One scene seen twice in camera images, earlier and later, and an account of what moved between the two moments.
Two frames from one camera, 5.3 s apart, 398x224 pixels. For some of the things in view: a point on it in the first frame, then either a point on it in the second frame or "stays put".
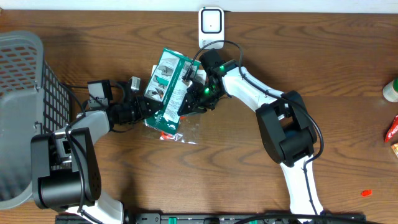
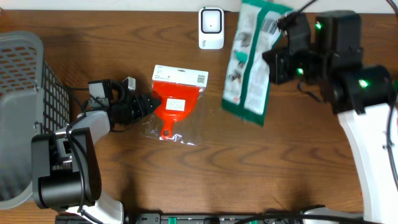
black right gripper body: x=195 y=99 -> x=278 y=66
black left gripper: x=140 y=108 stays put
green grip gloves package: x=167 y=85 -> x=247 y=91
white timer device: x=211 y=27 stays put
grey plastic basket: x=34 y=99 stays put
